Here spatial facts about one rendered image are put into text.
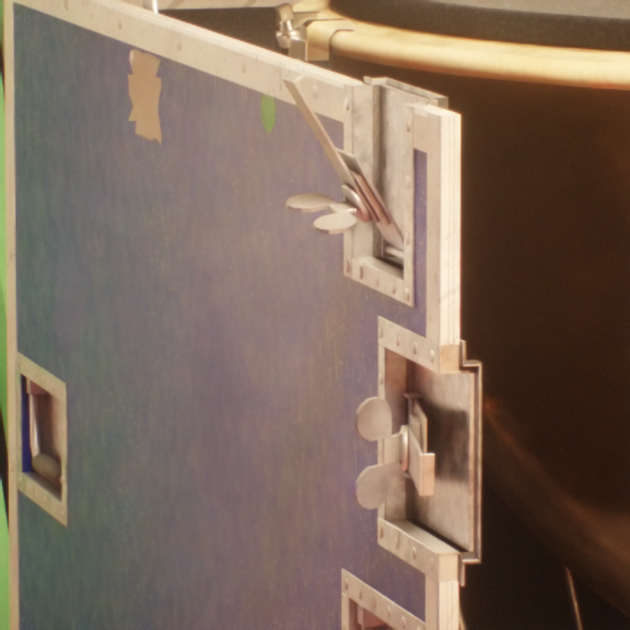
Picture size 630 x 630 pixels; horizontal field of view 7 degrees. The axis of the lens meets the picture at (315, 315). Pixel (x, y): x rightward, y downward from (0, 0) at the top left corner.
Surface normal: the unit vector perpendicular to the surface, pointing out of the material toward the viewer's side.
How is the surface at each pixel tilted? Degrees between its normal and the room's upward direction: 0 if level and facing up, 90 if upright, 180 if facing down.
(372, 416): 96
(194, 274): 90
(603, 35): 90
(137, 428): 90
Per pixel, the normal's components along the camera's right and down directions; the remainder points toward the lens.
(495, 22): -0.73, 0.10
